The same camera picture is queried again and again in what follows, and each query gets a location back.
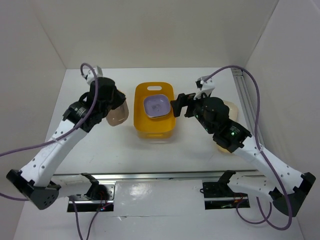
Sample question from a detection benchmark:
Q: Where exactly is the aluminium rail front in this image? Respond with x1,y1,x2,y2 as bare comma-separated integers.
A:
52,170,261,181

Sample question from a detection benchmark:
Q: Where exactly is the pink panda plate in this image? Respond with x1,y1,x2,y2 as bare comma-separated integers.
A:
106,100,129,127

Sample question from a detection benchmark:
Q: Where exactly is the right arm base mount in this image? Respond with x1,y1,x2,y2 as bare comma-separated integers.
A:
199,182,250,210

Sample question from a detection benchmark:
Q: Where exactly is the aluminium rail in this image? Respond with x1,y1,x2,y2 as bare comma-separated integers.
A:
52,170,261,181
231,68,256,136

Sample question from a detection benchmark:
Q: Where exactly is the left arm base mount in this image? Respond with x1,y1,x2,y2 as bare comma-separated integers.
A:
73,181,116,213

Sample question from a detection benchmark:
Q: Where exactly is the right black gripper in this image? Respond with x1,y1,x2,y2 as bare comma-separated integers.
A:
169,89,214,134

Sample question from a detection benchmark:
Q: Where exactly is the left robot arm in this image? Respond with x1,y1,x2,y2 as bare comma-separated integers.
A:
6,77,126,210

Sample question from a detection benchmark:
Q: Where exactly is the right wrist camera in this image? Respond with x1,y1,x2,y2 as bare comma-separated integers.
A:
193,75,216,100

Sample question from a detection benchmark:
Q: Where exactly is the yellow plastic bin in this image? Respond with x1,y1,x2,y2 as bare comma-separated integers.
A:
133,82,176,140

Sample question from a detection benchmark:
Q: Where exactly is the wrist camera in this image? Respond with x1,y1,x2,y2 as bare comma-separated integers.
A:
84,65,103,86
193,75,216,100

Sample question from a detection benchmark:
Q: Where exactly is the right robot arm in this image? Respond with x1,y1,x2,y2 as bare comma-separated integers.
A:
170,93,316,217

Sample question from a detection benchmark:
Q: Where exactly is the aluminium rail right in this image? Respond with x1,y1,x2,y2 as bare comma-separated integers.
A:
231,68,256,136

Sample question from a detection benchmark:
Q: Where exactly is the cream plate far right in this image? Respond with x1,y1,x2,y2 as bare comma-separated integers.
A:
223,100,238,121

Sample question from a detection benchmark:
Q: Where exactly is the purple panda plate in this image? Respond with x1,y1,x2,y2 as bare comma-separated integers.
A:
143,94,171,119

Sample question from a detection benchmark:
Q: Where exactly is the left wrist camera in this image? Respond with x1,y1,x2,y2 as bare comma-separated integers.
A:
84,65,103,86

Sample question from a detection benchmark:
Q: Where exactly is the yellow panda plate right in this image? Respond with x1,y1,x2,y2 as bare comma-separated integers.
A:
217,145,231,154

